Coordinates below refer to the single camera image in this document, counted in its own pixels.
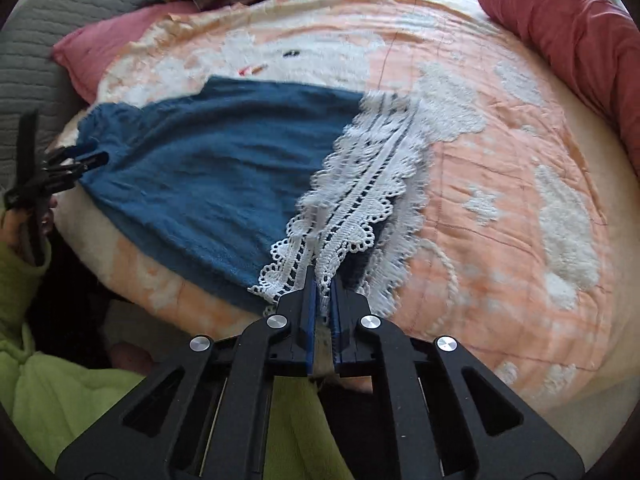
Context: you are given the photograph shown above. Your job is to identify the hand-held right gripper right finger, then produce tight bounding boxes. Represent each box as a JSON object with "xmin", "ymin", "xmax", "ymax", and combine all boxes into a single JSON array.
[{"xmin": 329, "ymin": 276, "xmax": 585, "ymax": 479}]

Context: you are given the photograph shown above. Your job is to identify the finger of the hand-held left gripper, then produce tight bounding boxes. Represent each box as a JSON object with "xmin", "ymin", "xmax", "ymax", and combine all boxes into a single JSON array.
[
  {"xmin": 47, "ymin": 151, "xmax": 110, "ymax": 192},
  {"xmin": 44, "ymin": 142, "xmax": 98, "ymax": 167}
]

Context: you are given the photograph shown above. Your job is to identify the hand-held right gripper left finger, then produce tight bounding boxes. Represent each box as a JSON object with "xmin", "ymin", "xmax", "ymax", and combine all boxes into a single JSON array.
[{"xmin": 56, "ymin": 265, "xmax": 317, "ymax": 478}]

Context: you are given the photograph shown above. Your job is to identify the blue pants with lace hems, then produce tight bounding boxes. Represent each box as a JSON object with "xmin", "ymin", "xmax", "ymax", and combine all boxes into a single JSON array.
[{"xmin": 75, "ymin": 76, "xmax": 437, "ymax": 318}]

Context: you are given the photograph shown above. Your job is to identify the person's left hand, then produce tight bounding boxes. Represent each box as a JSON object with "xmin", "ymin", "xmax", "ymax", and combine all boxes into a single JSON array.
[{"xmin": 0, "ymin": 195, "xmax": 57, "ymax": 263}]

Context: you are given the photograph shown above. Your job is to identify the pink pillow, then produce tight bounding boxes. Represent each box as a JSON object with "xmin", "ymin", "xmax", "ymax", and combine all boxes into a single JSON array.
[{"xmin": 51, "ymin": 1, "xmax": 201, "ymax": 107}]

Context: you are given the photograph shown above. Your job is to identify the grey quilted headboard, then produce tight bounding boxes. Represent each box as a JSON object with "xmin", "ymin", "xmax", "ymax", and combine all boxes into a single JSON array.
[{"xmin": 0, "ymin": 0, "xmax": 193, "ymax": 173}]

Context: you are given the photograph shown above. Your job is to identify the peach patterned quilt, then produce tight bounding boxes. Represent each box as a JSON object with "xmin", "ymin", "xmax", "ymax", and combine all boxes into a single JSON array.
[{"xmin": 55, "ymin": 0, "xmax": 632, "ymax": 411}]

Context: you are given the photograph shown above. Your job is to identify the red bolster cushion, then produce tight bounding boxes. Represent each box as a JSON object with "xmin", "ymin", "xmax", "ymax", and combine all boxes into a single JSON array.
[{"xmin": 475, "ymin": 0, "xmax": 640, "ymax": 183}]

